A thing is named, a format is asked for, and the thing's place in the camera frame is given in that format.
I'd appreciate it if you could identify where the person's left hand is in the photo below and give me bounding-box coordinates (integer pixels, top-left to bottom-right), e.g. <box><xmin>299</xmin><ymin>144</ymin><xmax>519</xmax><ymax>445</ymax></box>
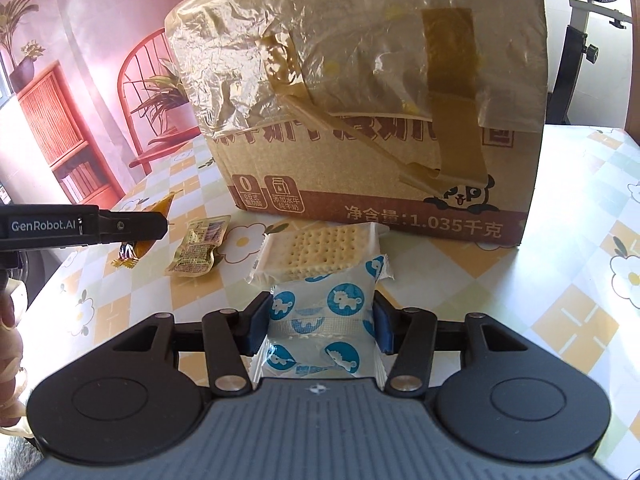
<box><xmin>0</xmin><ymin>280</ymin><xmax>30</xmax><ymax>378</ymax></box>

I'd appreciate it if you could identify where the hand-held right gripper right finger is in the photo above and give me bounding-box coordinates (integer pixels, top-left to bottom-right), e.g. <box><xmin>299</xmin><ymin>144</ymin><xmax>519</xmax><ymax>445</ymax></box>
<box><xmin>372</xmin><ymin>291</ymin><xmax>530</xmax><ymax>395</ymax></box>

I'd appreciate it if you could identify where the taped cardboard box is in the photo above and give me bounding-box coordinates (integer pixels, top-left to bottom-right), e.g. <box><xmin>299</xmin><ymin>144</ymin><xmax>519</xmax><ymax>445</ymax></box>
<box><xmin>164</xmin><ymin>0</ymin><xmax>551</xmax><ymax>252</ymax></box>

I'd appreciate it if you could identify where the clear-wrapped cracker packet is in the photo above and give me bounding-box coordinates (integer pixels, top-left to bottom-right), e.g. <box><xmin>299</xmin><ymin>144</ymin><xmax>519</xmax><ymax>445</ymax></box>
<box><xmin>246</xmin><ymin>221</ymin><xmax>392</xmax><ymax>285</ymax></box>

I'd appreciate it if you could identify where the wall poster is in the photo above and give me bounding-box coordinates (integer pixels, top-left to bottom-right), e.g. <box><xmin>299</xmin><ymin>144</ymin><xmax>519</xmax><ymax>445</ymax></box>
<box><xmin>0</xmin><ymin>0</ymin><xmax>236</xmax><ymax>207</ymax></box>

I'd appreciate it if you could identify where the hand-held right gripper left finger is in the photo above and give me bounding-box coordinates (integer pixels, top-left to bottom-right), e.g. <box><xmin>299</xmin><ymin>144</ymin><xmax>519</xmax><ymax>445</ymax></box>
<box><xmin>111</xmin><ymin>291</ymin><xmax>274</xmax><ymax>395</ymax></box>

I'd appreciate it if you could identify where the gold foil snack packet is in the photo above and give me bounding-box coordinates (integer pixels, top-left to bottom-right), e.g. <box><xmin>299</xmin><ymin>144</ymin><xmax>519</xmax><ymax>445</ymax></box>
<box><xmin>164</xmin><ymin>214</ymin><xmax>232</xmax><ymax>277</ymax></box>

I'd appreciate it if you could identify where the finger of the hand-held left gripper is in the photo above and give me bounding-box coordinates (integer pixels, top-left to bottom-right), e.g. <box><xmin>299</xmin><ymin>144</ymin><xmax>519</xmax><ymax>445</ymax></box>
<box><xmin>96</xmin><ymin>210</ymin><xmax>170</xmax><ymax>242</ymax></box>

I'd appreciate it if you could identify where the black exercise bike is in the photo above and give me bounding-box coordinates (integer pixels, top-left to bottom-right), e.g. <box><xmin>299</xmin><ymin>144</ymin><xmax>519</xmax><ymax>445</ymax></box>
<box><xmin>547</xmin><ymin>0</ymin><xmax>632</xmax><ymax>126</ymax></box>

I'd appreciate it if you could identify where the white blue-print snack packet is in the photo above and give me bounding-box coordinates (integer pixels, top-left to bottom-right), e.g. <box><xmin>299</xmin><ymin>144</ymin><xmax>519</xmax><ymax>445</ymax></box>
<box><xmin>250</xmin><ymin>254</ymin><xmax>397</xmax><ymax>380</ymax></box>

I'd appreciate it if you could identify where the gold candy wrapper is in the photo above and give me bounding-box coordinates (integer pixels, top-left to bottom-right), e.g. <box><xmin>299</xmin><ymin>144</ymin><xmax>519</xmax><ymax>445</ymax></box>
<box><xmin>110</xmin><ymin>191</ymin><xmax>177</xmax><ymax>270</ymax></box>

